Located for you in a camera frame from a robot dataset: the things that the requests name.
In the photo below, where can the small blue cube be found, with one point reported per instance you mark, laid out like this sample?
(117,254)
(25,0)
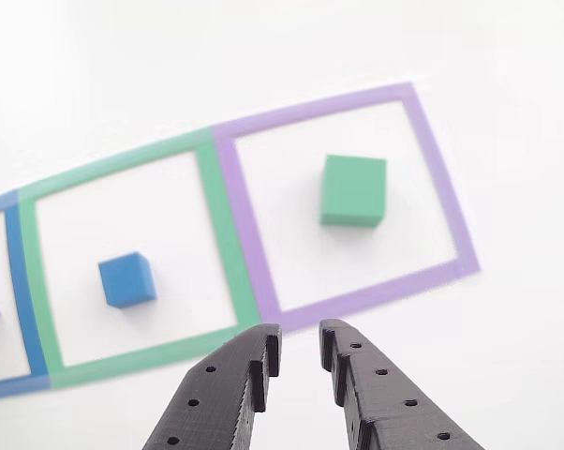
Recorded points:
(127,281)

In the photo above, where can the purple tape square frame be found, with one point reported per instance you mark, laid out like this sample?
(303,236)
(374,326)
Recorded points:
(247,225)

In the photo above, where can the green tape square frame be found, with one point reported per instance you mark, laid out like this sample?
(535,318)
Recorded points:
(227,234)

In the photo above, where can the green cube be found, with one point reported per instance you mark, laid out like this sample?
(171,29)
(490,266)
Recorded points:
(352,187)

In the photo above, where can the blue tape square frame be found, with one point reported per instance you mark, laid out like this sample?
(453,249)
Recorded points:
(24,290)

